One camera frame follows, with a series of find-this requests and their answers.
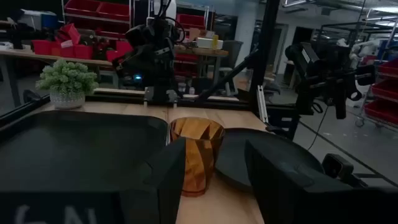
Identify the cart with red bins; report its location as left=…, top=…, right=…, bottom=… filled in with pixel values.
left=356, top=57, right=398, bottom=128

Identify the wooden workbench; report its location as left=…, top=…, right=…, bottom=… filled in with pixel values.
left=0, top=46, right=229, bottom=94

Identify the green potted plant white pot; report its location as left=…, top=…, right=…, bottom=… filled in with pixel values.
left=35, top=58, right=100, bottom=110

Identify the black vertical frame post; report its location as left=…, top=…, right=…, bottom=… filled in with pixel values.
left=248, top=0, right=281, bottom=123

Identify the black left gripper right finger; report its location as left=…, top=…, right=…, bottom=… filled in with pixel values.
left=244, top=139, right=398, bottom=224

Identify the blue box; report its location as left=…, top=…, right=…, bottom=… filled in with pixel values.
left=41, top=14, right=60, bottom=30

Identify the black plastic tray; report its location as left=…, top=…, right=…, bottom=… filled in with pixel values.
left=0, top=110, right=169, bottom=194

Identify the shelf with red bins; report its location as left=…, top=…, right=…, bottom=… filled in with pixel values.
left=61, top=0, right=134, bottom=38

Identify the black horizontal frame rail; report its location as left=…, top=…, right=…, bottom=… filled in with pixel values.
left=0, top=88, right=298, bottom=128

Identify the small black camera box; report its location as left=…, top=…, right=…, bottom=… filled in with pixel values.
left=321, top=152, right=354, bottom=182

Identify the black round plate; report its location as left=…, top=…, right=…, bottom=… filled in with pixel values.
left=215, top=128, right=325, bottom=191

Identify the black hanging cable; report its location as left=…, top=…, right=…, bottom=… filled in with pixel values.
left=307, top=105, right=330, bottom=151

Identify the white box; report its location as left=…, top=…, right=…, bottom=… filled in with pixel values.
left=196, top=37, right=224, bottom=50

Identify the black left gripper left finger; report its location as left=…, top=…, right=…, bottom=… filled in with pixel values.
left=119, top=138, right=188, bottom=224

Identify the amber faceted cup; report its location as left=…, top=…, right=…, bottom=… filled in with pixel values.
left=169, top=117, right=226, bottom=198

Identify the pile of red bins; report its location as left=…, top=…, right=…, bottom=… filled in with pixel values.
left=30, top=23, right=134, bottom=62

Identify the black diagonal frame brace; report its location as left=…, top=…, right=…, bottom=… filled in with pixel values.
left=195, top=51, right=259, bottom=102

